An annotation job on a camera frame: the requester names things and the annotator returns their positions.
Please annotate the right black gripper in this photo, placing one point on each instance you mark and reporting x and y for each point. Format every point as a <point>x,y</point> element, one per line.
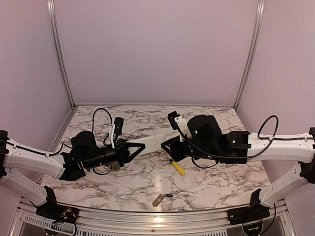
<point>175,153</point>

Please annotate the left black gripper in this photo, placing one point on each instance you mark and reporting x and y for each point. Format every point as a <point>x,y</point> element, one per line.
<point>123,153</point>

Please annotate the yellow handle screwdriver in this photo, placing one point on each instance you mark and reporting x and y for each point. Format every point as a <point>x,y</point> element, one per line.
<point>177,167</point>

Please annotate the grey battery compartment cover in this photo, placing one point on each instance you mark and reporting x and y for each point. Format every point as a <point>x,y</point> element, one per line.
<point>158,200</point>

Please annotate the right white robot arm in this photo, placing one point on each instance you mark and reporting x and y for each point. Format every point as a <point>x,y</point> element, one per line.
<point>299,148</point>

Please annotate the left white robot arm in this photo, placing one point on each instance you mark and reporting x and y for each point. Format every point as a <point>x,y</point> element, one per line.
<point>14,155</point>

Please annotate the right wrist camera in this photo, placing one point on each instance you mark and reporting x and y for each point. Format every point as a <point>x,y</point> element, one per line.
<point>179,123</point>

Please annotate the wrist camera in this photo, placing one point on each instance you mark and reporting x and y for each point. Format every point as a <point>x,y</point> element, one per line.
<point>179,123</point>
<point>116,130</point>

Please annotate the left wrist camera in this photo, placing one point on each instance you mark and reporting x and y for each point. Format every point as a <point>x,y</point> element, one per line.
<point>116,130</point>

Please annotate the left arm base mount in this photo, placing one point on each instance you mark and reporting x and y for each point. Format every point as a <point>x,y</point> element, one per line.
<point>52,210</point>

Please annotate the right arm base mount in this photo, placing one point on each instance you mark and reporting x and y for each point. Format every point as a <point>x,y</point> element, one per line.
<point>254,211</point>

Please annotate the front aluminium table rail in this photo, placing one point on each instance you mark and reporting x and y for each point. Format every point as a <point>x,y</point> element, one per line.
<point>101,222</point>

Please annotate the left aluminium frame post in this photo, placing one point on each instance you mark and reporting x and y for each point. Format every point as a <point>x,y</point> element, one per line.
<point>59,54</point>

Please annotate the aluminium frame post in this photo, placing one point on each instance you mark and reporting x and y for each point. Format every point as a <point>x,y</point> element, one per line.
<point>252,50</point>
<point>59,54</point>

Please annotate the right aluminium frame post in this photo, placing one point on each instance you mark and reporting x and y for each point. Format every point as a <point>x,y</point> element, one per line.
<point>252,50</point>

